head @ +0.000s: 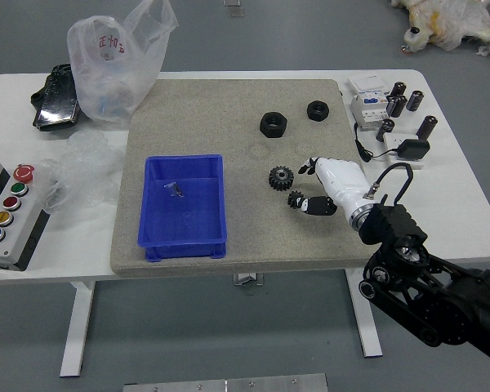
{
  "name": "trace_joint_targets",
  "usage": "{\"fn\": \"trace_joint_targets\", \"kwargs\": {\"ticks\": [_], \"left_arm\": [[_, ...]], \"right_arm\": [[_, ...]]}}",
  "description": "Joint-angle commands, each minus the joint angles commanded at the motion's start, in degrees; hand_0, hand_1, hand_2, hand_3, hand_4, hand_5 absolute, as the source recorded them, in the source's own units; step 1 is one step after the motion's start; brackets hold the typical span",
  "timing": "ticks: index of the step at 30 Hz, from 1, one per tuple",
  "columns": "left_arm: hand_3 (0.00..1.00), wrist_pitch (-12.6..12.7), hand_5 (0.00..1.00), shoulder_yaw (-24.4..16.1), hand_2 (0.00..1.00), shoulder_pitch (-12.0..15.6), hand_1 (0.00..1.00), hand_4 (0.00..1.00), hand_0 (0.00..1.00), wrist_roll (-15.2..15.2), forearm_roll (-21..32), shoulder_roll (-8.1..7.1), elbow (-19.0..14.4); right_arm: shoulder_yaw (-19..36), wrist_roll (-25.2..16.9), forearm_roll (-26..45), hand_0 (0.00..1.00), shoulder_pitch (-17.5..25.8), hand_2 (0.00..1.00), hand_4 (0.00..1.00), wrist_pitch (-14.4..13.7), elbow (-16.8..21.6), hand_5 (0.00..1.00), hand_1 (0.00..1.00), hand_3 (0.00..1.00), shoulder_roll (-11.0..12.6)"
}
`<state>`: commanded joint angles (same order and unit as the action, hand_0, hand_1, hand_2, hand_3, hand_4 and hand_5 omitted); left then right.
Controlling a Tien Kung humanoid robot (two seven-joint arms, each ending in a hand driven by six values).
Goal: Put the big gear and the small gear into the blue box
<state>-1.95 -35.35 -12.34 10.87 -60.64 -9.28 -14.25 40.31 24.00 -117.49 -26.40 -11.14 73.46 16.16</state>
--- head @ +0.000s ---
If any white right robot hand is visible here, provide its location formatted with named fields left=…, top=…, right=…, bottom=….
left=297, top=156, right=376, bottom=218

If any small black gear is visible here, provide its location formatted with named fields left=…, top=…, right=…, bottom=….
left=287, top=190, right=310, bottom=211

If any big black gear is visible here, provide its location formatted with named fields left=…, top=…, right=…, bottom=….
left=268, top=165, right=295, bottom=193

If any small black nut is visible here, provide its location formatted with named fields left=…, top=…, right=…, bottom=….
left=306, top=100, right=332, bottom=122

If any big black nut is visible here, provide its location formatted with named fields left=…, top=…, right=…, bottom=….
left=259, top=111, right=290, bottom=139

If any blue plastic box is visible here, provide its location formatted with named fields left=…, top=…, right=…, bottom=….
left=136, top=154, right=229, bottom=262

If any grey button control box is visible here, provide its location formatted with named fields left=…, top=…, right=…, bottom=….
left=0, top=156, right=52, bottom=273

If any white socket plate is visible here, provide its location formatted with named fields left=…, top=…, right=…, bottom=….
left=382, top=132, right=428, bottom=170

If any black power adapter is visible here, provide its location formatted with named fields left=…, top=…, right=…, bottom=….
left=396, top=138, right=431, bottom=161

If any white circuit breaker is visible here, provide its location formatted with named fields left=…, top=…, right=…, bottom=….
left=348, top=75, right=397, bottom=131

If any grey-brown table mat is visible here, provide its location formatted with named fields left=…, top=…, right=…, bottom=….
left=109, top=78, right=383, bottom=278

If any small clear bag with screw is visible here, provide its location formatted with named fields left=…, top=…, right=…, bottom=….
left=163, top=181, right=185, bottom=199

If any plastic wrapped plush toy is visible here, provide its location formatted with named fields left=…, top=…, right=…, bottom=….
left=390, top=0, right=490, bottom=65

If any small grey metal floor plate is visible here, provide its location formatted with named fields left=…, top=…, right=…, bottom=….
left=222, top=0, right=246, bottom=17

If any large grey metal floor plate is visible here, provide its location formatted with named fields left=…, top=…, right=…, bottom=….
left=122, top=372, right=329, bottom=392

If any white plastic bag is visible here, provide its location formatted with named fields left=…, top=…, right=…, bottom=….
left=66, top=0, right=180, bottom=131

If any clear plastic wrap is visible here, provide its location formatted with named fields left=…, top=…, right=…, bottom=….
left=40, top=130, right=126, bottom=214

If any red emergency stop button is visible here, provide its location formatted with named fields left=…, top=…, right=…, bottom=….
left=12, top=163, right=36, bottom=184

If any black adapter cord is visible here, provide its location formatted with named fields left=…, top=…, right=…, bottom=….
left=354, top=122, right=401, bottom=165

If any metal bracket under table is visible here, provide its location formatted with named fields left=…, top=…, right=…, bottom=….
left=233, top=272, right=265, bottom=287

